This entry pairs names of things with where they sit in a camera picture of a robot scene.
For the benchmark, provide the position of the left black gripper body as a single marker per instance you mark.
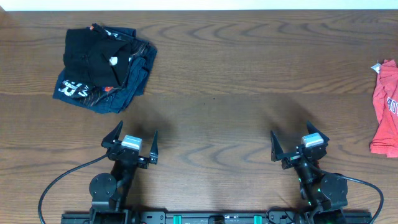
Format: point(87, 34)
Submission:
point(125, 154)

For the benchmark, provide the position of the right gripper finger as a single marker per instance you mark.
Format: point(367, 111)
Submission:
point(311, 129)
point(276, 151)

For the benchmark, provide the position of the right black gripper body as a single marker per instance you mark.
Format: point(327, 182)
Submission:
point(291, 159)

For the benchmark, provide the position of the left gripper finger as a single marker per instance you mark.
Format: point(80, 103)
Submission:
point(110, 139)
point(154, 152)

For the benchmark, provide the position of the red t-shirt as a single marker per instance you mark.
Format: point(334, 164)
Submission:
point(385, 105)

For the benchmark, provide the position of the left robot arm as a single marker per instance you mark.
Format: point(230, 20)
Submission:
point(109, 191)

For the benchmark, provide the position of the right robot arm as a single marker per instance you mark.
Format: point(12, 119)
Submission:
point(325, 193)

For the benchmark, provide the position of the navy printed folded shirt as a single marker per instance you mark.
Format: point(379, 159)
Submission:
point(108, 99)

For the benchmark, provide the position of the black folded garment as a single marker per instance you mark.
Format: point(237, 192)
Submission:
point(95, 58)

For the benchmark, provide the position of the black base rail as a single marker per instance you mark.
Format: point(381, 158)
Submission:
point(157, 217)

